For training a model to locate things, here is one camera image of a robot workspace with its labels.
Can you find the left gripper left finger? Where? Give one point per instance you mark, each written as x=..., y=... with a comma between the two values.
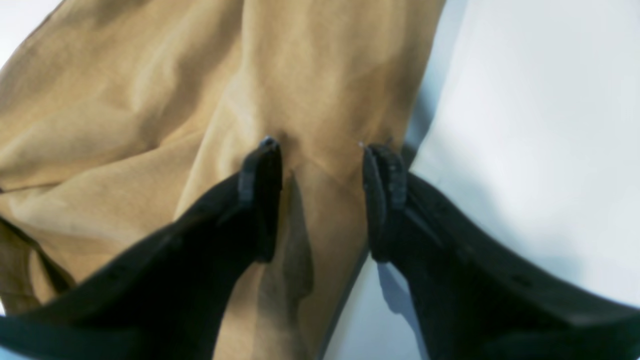
x=165, y=297

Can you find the brown t-shirt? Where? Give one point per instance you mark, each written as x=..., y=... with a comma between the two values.
x=116, y=115

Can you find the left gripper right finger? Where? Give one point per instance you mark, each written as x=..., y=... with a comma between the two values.
x=474, y=298

